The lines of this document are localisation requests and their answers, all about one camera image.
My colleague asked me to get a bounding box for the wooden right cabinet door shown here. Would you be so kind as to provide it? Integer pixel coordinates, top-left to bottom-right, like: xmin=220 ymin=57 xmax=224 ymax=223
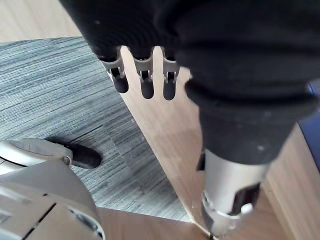
xmin=96 ymin=206 xmax=211 ymax=240

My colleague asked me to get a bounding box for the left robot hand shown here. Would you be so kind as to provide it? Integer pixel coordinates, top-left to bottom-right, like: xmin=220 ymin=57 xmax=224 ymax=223
xmin=58 ymin=0 xmax=320 ymax=238

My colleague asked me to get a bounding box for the light wood cabinet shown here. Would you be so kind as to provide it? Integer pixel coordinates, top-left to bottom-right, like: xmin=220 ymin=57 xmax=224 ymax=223
xmin=106 ymin=46 xmax=320 ymax=240

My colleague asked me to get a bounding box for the wooden left cabinet door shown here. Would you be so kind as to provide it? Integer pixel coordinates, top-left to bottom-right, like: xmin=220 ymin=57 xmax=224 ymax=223
xmin=0 ymin=0 xmax=85 ymax=44

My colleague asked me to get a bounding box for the dark robot left foot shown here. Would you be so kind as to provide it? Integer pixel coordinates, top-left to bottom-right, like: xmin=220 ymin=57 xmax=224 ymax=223
xmin=44 ymin=136 xmax=103 ymax=170

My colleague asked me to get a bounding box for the blue folder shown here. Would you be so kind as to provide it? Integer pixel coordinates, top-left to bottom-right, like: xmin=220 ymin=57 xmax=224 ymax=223
xmin=297 ymin=79 xmax=320 ymax=174

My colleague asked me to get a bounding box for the wooden cabinet door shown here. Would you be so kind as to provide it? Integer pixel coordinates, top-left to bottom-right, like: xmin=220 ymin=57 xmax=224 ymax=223
xmin=0 ymin=0 xmax=85 ymax=44
xmin=96 ymin=206 xmax=211 ymax=240

